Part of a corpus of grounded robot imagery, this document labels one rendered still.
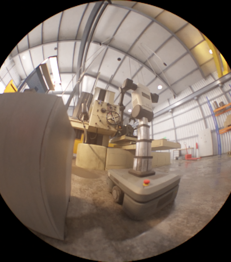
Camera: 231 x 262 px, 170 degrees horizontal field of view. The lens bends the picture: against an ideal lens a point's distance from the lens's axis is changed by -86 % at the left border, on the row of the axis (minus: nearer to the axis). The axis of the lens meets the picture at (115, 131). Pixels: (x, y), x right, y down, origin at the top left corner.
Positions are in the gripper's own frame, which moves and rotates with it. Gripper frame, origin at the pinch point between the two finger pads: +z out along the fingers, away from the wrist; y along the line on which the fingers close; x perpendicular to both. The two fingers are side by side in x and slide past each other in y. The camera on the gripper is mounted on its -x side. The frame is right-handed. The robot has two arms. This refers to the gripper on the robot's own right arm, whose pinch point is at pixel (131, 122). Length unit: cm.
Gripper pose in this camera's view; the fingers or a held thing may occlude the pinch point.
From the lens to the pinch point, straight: 153.1
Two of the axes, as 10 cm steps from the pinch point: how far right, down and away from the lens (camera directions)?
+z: -2.6, 9.4, 2.0
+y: -9.3, -1.9, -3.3
